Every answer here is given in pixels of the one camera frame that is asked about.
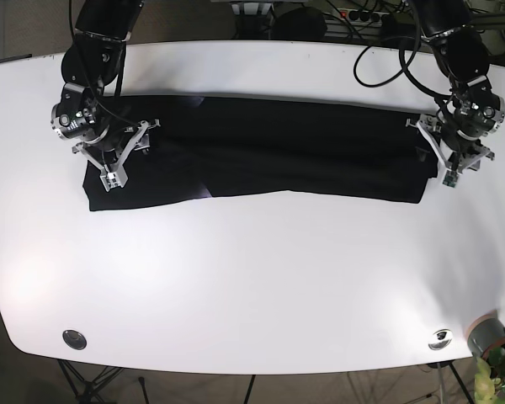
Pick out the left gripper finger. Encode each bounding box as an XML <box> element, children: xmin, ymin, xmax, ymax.
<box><xmin>415</xmin><ymin>146</ymin><xmax>430</xmax><ymax>162</ymax></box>

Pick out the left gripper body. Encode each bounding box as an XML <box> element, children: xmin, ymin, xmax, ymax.
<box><xmin>406</xmin><ymin>113</ymin><xmax>495</xmax><ymax>175</ymax></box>

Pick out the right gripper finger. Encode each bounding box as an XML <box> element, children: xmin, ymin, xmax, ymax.
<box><xmin>136</xmin><ymin>134</ymin><xmax>151</xmax><ymax>155</ymax></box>

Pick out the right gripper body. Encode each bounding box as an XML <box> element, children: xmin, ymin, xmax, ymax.
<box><xmin>72</xmin><ymin>119</ymin><xmax>161</xmax><ymax>172</ymax></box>

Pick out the black T-shirt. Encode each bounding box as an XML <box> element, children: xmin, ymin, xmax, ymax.
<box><xmin>83</xmin><ymin>96</ymin><xmax>438</xmax><ymax>211</ymax></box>

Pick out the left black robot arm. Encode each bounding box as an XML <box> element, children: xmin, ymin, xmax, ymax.
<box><xmin>399</xmin><ymin>1</ymin><xmax>505</xmax><ymax>186</ymax></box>

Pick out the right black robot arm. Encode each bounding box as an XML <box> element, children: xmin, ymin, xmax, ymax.
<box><xmin>50</xmin><ymin>1</ymin><xmax>160</xmax><ymax>190</ymax></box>

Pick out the grey plant pot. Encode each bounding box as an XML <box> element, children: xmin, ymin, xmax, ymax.
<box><xmin>465</xmin><ymin>311</ymin><xmax>505</xmax><ymax>359</ymax></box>

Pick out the right silver table grommet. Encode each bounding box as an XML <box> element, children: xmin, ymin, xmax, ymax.
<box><xmin>428</xmin><ymin>329</ymin><xmax>453</xmax><ymax>351</ymax></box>

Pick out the silver table grommet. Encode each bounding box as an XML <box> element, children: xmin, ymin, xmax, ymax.
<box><xmin>428</xmin><ymin>329</ymin><xmax>453</xmax><ymax>351</ymax></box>
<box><xmin>62</xmin><ymin>329</ymin><xmax>88</xmax><ymax>350</ymax></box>

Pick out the left silver table grommet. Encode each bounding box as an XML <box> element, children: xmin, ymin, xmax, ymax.
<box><xmin>62</xmin><ymin>329</ymin><xmax>88</xmax><ymax>350</ymax></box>

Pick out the green potted plant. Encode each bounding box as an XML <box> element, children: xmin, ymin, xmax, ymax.
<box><xmin>474</xmin><ymin>347</ymin><xmax>505</xmax><ymax>404</ymax></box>

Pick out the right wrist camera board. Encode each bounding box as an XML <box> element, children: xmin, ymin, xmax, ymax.
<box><xmin>99</xmin><ymin>167</ymin><xmax>128</xmax><ymax>192</ymax></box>

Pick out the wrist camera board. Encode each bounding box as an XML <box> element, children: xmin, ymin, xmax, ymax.
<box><xmin>442</xmin><ymin>169</ymin><xmax>459</xmax><ymax>188</ymax></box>
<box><xmin>99</xmin><ymin>167</ymin><xmax>128</xmax><ymax>192</ymax></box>

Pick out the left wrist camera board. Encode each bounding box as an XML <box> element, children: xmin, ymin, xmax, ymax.
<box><xmin>442</xmin><ymin>169</ymin><xmax>459</xmax><ymax>188</ymax></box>

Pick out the black table leg frame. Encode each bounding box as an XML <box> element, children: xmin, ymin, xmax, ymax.
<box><xmin>57</xmin><ymin>359</ymin><xmax>124</xmax><ymax>404</ymax></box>

